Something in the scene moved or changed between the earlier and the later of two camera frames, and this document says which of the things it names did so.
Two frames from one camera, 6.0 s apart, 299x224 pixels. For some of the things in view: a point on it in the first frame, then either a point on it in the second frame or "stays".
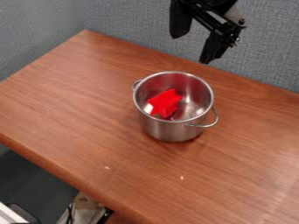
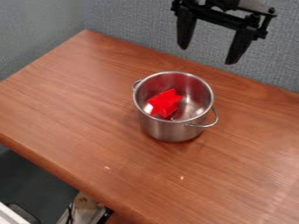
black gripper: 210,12 → 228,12
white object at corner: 15,214 stays
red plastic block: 165,103 stays
